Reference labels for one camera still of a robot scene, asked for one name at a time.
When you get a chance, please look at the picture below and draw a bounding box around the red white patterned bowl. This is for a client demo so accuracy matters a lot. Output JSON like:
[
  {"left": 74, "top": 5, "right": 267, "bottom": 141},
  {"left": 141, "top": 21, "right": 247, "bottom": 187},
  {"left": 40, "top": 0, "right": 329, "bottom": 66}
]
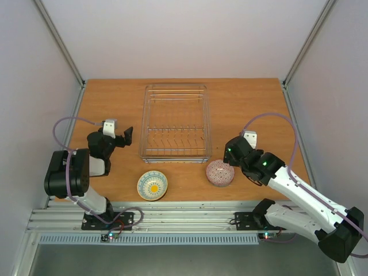
[{"left": 206, "top": 159, "right": 235, "bottom": 187}]

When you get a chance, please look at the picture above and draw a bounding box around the wire dish rack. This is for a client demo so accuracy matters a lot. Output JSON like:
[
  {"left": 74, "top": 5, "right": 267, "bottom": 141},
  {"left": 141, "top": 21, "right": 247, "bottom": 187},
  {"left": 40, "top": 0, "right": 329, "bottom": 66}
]
[{"left": 139, "top": 84, "right": 212, "bottom": 163}]

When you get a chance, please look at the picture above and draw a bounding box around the blue yellow patterned bowl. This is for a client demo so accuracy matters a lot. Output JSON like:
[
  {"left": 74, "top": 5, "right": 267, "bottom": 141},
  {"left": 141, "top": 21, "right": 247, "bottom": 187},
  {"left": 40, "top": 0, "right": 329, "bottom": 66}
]
[{"left": 137, "top": 170, "right": 168, "bottom": 201}]

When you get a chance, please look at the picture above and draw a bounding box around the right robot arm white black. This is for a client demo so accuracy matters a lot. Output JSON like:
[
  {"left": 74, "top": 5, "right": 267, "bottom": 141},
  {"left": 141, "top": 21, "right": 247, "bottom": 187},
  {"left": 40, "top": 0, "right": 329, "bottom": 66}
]
[{"left": 223, "top": 136, "right": 364, "bottom": 263}]

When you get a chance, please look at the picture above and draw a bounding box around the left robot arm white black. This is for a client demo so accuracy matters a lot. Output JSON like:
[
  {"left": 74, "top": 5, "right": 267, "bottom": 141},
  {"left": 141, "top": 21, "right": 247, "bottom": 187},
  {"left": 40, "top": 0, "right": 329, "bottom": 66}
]
[{"left": 44, "top": 127, "right": 133, "bottom": 229}]

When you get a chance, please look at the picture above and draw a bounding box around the right controller board with leds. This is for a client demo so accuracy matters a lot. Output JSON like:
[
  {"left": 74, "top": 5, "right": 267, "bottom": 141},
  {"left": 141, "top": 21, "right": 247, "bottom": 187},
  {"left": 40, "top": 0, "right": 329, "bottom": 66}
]
[{"left": 258, "top": 232, "right": 280, "bottom": 240}]

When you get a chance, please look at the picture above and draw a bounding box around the controller board with leds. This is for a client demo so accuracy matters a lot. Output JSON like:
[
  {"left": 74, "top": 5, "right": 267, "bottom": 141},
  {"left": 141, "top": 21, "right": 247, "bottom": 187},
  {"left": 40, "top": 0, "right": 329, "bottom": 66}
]
[
  {"left": 258, "top": 232, "right": 280, "bottom": 240},
  {"left": 100, "top": 233, "right": 119, "bottom": 243}
]

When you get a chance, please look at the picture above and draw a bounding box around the left controller board with leds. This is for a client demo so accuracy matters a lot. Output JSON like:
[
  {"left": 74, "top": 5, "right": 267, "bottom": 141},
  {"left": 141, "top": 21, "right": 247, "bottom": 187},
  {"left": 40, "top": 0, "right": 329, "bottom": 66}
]
[{"left": 100, "top": 233, "right": 119, "bottom": 243}]

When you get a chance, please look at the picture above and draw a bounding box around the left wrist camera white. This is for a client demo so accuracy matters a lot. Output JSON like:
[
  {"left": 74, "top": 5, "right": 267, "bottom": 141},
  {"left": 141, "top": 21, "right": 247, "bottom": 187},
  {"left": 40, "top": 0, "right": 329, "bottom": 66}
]
[{"left": 102, "top": 118, "right": 117, "bottom": 139}]

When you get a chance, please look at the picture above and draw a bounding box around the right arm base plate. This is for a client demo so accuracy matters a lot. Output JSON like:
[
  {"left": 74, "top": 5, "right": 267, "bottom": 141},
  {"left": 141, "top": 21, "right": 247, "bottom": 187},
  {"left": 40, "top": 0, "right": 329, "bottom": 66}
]
[{"left": 229, "top": 212, "right": 284, "bottom": 231}]

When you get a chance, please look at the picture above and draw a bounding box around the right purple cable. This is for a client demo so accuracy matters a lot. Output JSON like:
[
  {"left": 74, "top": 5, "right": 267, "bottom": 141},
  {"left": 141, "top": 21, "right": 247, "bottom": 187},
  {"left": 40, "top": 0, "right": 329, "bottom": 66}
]
[{"left": 243, "top": 112, "right": 368, "bottom": 258}]

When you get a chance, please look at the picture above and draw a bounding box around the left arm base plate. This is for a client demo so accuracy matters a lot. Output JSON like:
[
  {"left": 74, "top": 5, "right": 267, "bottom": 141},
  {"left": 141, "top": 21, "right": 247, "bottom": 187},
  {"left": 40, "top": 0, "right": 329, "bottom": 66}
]
[{"left": 81, "top": 212, "right": 135, "bottom": 231}]

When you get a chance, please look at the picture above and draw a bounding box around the aluminium rail frame front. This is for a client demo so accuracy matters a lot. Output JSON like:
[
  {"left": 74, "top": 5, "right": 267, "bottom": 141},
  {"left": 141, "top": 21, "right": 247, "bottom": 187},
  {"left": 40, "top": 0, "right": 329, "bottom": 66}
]
[{"left": 25, "top": 200, "right": 323, "bottom": 233}]

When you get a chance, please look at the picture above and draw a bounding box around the slotted cable duct grey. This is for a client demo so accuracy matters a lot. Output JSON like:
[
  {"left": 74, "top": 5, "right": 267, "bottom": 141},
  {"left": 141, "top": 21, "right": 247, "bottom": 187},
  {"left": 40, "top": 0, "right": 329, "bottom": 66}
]
[{"left": 39, "top": 233, "right": 259, "bottom": 246}]

